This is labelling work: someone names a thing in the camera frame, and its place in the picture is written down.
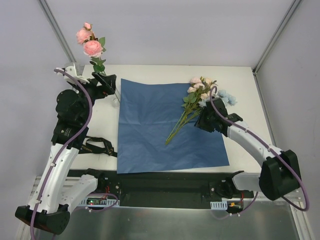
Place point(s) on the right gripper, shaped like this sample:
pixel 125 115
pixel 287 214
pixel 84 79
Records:
pixel 206 119

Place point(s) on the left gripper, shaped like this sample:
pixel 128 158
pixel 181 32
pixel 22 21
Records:
pixel 100 85

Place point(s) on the artificial flower bunch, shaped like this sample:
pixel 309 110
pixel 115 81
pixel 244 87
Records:
pixel 199 97

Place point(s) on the pink rose stem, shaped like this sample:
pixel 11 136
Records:
pixel 93 47

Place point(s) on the blue wrapping paper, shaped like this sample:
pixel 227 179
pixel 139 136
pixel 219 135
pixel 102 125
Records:
pixel 147 115

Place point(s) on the black printed ribbon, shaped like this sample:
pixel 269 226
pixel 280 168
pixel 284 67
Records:
pixel 88 148

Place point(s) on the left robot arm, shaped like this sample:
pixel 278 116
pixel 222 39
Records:
pixel 50 209

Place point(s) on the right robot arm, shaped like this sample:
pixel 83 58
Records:
pixel 280 173

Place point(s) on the clear glass vase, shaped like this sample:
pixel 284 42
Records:
pixel 117 97

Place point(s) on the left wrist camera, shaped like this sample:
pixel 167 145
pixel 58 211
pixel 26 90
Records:
pixel 71 70

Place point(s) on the right white cable duct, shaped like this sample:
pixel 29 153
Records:
pixel 226 205

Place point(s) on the white cable duct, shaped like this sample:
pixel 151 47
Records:
pixel 226 205
pixel 99 202

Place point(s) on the left aluminium frame post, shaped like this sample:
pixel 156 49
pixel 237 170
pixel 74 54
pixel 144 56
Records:
pixel 45 7

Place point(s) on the aluminium frame post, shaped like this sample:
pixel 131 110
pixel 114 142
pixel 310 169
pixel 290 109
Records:
pixel 293 7
pixel 45 7

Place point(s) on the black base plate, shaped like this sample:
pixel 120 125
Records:
pixel 177 190

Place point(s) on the left white cable duct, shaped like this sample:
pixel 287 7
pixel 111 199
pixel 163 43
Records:
pixel 99 202

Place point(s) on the right aluminium frame post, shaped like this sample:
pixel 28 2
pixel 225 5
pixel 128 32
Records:
pixel 293 7

